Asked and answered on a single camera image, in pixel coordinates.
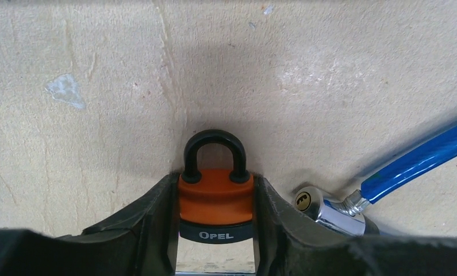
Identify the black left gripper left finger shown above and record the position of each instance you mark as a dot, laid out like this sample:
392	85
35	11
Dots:
139	239

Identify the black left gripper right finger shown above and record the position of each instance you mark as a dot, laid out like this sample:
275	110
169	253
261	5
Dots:
287	242

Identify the orange black padlock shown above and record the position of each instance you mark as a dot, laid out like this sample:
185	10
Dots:
215	204

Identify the large chrome open-end wrench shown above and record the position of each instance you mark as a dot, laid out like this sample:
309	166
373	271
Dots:
201	273

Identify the blue cable lock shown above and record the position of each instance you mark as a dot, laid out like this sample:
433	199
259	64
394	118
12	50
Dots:
346	217

